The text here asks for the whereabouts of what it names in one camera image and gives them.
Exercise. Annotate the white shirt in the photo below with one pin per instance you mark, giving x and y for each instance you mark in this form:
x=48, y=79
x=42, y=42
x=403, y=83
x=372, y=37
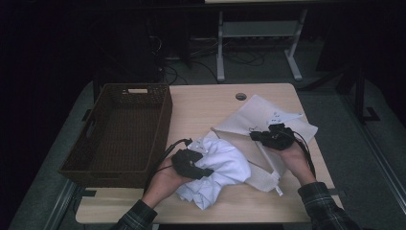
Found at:
x=223, y=166

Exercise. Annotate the grey round table grommet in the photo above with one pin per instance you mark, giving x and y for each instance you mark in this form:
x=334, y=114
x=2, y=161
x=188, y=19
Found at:
x=241, y=96

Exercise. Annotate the white mesh laundry bag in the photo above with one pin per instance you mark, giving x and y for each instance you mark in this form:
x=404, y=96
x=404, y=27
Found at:
x=252, y=115

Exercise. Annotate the black metal stand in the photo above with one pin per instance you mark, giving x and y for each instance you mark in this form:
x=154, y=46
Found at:
x=360, y=96

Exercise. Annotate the grey tape strip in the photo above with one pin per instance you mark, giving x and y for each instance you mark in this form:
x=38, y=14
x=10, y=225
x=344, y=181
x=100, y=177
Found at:
x=336, y=192

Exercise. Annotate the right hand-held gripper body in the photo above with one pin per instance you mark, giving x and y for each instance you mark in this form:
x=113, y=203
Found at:
x=279, y=139

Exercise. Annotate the person's left hand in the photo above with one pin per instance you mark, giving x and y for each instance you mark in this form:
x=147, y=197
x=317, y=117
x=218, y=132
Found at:
x=162, y=187

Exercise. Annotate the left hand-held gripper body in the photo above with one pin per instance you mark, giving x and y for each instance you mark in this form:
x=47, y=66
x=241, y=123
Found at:
x=185, y=163

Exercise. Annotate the brown woven basket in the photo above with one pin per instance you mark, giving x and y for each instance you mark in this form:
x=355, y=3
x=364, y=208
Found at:
x=121, y=137

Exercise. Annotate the metal floor rail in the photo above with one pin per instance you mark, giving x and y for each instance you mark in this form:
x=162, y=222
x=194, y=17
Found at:
x=60, y=204
x=383, y=166

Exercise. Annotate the person's right hand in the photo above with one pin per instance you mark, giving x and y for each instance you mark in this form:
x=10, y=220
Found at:
x=298, y=164

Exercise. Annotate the white metal desk frame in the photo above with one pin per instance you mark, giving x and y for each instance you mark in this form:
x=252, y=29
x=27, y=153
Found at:
x=220, y=48

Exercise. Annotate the black tape strip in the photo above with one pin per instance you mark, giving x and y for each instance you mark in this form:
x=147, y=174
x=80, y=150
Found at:
x=87, y=193

